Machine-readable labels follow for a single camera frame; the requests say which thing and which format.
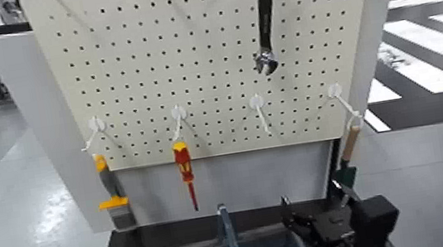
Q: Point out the white perforated pegboard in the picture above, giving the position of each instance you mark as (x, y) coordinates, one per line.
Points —
(194, 58)

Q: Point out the white pegboard hook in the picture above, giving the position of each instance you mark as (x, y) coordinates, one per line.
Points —
(335, 89)
(256, 101)
(96, 124)
(178, 113)

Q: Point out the red yellow screwdriver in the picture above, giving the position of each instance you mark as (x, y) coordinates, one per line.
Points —
(183, 161)

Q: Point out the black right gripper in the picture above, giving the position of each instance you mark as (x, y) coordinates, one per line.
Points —
(337, 234)

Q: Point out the black adjustable wrench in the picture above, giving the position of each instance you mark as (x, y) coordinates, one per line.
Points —
(265, 16)

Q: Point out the white backing panel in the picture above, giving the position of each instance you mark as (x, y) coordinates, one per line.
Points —
(41, 125)

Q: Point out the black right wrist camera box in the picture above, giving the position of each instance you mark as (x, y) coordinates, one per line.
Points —
(378, 217)

